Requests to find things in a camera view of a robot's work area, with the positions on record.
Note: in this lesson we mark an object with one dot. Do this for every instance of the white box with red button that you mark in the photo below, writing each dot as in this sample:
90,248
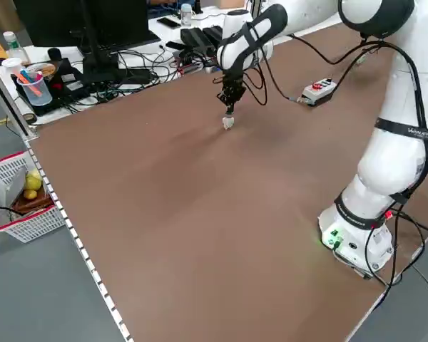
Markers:
319,92

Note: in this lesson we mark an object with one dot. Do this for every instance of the large yellow lemon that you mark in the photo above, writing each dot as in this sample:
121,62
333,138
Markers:
33,180

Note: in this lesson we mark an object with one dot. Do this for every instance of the clear bottle with blue lid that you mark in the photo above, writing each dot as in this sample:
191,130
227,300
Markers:
186,14

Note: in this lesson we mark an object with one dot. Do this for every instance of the silver aluminium post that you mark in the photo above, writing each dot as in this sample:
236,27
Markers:
254,7

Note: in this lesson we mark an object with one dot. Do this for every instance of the black smartphone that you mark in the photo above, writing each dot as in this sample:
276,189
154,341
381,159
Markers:
168,22

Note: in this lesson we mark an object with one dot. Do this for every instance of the clear measuring cup with pens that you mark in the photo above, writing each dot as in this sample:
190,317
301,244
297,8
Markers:
35,93

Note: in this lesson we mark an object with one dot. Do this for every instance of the silver aluminium frame leg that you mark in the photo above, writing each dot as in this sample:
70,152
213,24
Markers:
7,103

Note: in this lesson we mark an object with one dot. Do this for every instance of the black device box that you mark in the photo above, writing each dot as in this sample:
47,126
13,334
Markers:
69,83

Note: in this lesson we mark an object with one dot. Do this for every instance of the black monitor stand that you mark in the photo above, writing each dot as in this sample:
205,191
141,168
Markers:
96,60

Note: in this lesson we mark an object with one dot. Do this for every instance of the small yellow lemon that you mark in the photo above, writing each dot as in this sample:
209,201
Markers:
30,194

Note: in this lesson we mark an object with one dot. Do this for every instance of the black computer monitor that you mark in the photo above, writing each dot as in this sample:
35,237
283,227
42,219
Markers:
121,19

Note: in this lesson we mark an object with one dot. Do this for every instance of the clear bottle with green cap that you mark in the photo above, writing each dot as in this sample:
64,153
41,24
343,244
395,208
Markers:
13,48

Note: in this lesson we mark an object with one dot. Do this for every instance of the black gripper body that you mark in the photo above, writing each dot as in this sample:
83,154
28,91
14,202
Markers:
233,78

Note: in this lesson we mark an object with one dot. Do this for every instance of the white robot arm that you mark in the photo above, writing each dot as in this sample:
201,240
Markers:
388,167

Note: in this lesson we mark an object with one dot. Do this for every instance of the white and red plastic basket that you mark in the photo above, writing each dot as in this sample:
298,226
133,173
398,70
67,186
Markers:
28,221

